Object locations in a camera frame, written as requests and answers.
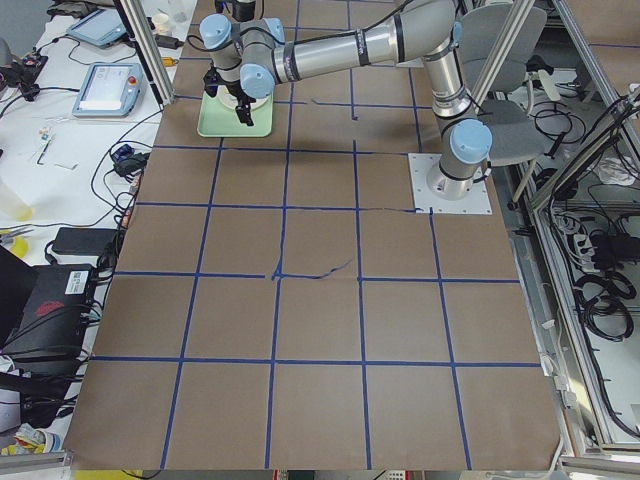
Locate far teach pendant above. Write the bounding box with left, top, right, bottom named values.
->
left=66, top=9, right=126, bottom=48

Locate teach pendant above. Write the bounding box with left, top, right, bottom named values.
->
left=72, top=63, right=144, bottom=117
left=66, top=9, right=126, bottom=48

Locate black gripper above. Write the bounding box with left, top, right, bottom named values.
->
left=222, top=82, right=253, bottom=126

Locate white round plate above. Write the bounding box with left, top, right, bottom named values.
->
left=214, top=86, right=272, bottom=114

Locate black computer box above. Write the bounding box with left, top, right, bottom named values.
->
left=2, top=264, right=97, bottom=362

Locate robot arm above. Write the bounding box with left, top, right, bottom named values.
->
left=199, top=1, right=492, bottom=201
left=214, top=0, right=257, bottom=22

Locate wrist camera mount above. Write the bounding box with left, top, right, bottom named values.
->
left=203, top=67, right=225, bottom=98

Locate grey chair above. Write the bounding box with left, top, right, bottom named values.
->
left=458, top=2, right=547, bottom=209

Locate aluminium frame post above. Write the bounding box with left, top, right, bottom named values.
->
left=114, top=0, right=175, bottom=106

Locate black power brick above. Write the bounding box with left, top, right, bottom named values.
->
left=45, top=227, right=117, bottom=264

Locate near teach pendant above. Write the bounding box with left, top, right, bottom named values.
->
left=72, top=63, right=144, bottom=117

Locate light green tray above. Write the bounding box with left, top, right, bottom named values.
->
left=197, top=93, right=273, bottom=138

